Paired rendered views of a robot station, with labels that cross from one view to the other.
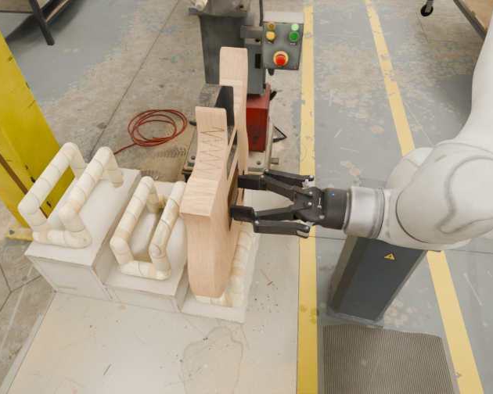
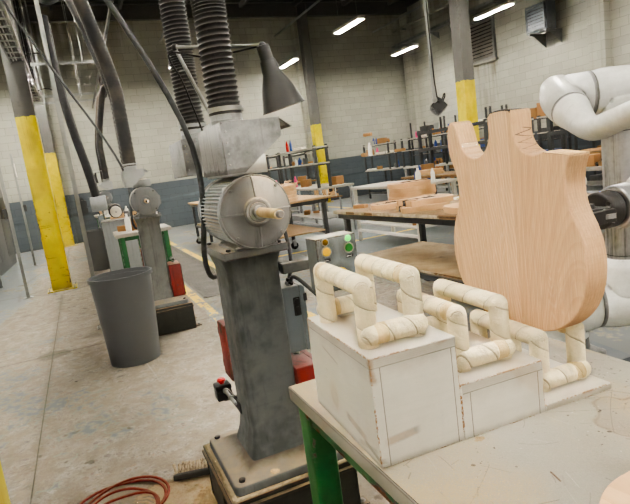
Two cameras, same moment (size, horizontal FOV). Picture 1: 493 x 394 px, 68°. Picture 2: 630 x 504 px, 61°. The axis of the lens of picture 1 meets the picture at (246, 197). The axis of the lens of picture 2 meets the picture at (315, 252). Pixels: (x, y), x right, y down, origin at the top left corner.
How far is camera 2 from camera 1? 95 cm
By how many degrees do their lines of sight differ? 47
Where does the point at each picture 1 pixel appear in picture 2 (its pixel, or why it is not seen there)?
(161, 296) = (527, 371)
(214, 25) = (245, 274)
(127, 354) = (553, 456)
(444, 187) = not seen: outside the picture
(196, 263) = (585, 228)
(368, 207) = not seen: outside the picture
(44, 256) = (396, 351)
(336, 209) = (613, 195)
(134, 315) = (503, 435)
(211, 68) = (247, 329)
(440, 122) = not seen: hidden behind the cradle
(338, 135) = not seen: hidden behind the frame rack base
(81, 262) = (441, 338)
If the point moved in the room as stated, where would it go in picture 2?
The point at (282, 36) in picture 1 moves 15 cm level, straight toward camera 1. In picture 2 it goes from (338, 250) to (358, 254)
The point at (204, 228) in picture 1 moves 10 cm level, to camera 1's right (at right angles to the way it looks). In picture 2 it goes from (579, 184) to (616, 176)
